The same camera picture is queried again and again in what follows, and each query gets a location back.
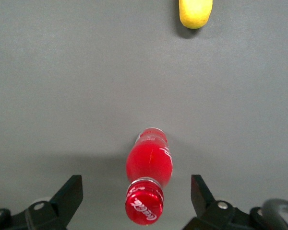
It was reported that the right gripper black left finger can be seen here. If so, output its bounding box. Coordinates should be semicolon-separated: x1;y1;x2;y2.
25;174;84;230

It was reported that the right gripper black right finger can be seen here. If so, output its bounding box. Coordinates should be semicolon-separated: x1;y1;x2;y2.
184;174;253;230

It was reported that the red coke bottle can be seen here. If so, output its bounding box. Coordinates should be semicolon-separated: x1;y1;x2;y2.
124;127;174;227

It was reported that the yellow lemon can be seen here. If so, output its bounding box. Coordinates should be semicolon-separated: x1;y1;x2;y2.
178;0;213;30

